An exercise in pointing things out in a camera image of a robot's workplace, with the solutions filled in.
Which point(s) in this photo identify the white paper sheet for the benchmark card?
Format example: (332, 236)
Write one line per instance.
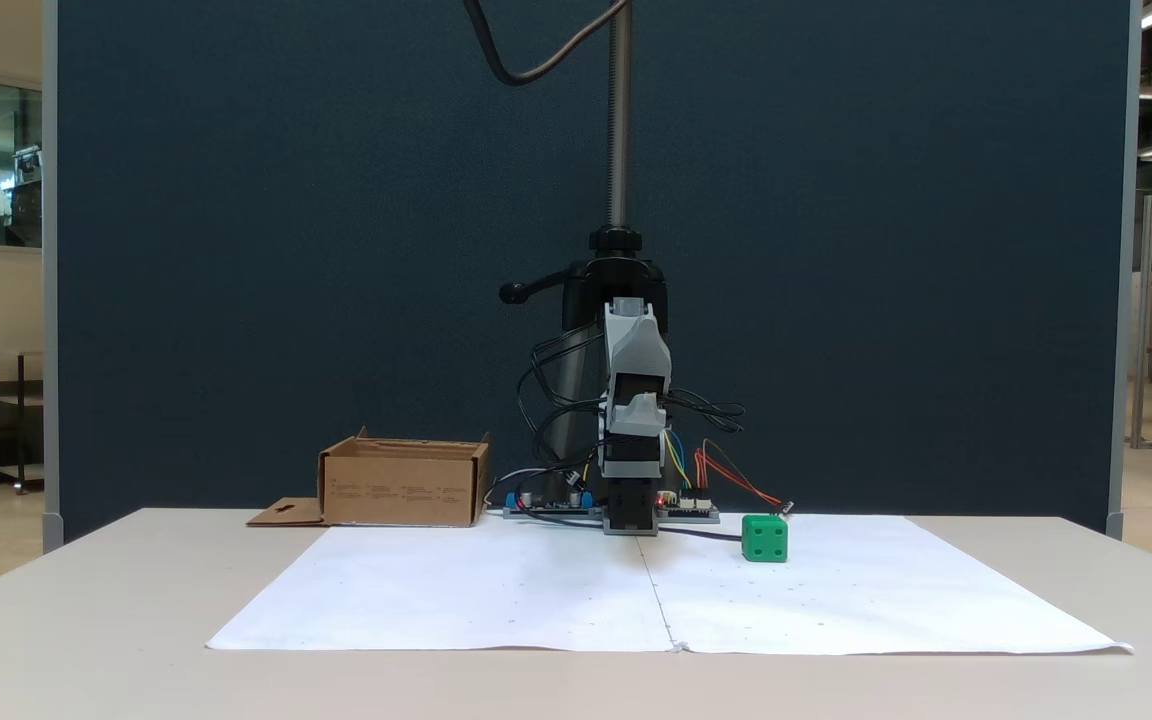
(866, 590)
(456, 590)

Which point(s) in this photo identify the black metal cart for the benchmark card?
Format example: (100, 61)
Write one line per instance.
(18, 420)

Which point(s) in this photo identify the circuit board with blue terminals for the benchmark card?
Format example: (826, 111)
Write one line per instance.
(546, 508)

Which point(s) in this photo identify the black and silver tripod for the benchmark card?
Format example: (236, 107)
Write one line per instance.
(619, 120)

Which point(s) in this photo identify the dark blue partition panel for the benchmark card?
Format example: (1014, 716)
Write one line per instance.
(286, 250)

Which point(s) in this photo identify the grey framed window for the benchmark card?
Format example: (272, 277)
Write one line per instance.
(11, 165)

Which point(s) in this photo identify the green die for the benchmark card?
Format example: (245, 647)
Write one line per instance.
(764, 538)

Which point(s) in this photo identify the circuit board with white connectors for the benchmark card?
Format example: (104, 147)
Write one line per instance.
(688, 510)

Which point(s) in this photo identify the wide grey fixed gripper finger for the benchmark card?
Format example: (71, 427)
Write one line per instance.
(633, 418)

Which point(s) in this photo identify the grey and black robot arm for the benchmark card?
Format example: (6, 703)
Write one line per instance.
(631, 340)

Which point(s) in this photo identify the brown cardboard box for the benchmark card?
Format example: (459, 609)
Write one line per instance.
(401, 495)

